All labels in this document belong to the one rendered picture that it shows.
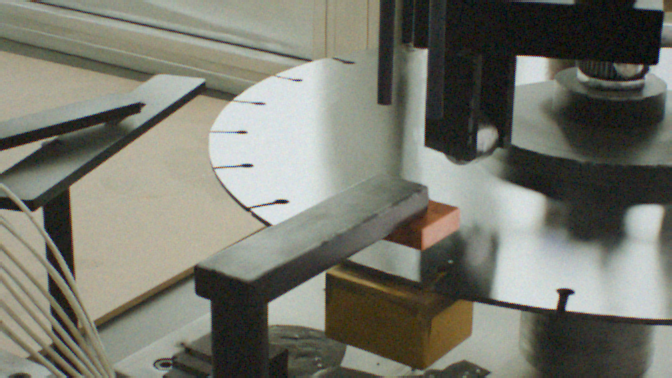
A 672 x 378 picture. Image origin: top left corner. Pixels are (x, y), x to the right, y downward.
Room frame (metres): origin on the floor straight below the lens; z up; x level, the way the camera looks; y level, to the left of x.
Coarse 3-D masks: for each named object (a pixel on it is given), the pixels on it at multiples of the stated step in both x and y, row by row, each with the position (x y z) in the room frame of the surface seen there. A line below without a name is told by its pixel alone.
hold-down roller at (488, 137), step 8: (480, 112) 0.45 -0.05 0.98; (480, 120) 0.45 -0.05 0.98; (488, 120) 0.45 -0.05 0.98; (480, 128) 0.44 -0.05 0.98; (488, 128) 0.45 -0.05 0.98; (496, 128) 0.45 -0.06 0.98; (480, 136) 0.44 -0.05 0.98; (488, 136) 0.45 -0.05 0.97; (496, 136) 0.45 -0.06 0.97; (480, 144) 0.44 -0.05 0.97; (488, 144) 0.44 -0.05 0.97; (496, 144) 0.45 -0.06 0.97; (480, 152) 0.44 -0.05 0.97; (488, 152) 0.45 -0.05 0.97; (456, 160) 0.45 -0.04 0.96; (480, 160) 0.45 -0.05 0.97
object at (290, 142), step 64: (320, 64) 0.62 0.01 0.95; (256, 128) 0.52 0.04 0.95; (320, 128) 0.52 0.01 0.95; (384, 128) 0.52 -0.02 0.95; (256, 192) 0.45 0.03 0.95; (320, 192) 0.45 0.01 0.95; (448, 192) 0.45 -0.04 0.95; (512, 192) 0.45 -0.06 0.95; (576, 192) 0.45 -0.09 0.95; (640, 192) 0.46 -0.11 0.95; (384, 256) 0.39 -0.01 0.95; (448, 256) 0.40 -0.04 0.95; (512, 256) 0.40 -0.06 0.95; (576, 256) 0.40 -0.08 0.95; (640, 256) 0.40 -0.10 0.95; (640, 320) 0.35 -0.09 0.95
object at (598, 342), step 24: (528, 312) 0.51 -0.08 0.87; (528, 336) 0.51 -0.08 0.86; (552, 336) 0.49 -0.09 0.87; (576, 336) 0.49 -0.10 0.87; (600, 336) 0.49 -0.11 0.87; (624, 336) 0.49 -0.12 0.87; (648, 336) 0.50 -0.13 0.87; (528, 360) 0.50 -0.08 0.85; (552, 360) 0.49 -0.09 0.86; (576, 360) 0.49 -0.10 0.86; (600, 360) 0.49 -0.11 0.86; (624, 360) 0.49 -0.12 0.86; (648, 360) 0.50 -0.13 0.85
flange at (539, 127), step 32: (544, 96) 0.54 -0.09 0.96; (576, 96) 0.50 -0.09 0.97; (608, 96) 0.50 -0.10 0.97; (640, 96) 0.50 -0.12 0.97; (512, 128) 0.50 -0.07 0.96; (544, 128) 0.50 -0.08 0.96; (576, 128) 0.50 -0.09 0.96; (608, 128) 0.49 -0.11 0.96; (640, 128) 0.50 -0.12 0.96; (512, 160) 0.48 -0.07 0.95; (544, 160) 0.47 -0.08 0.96; (576, 160) 0.47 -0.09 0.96; (608, 160) 0.46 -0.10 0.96; (640, 160) 0.47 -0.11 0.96
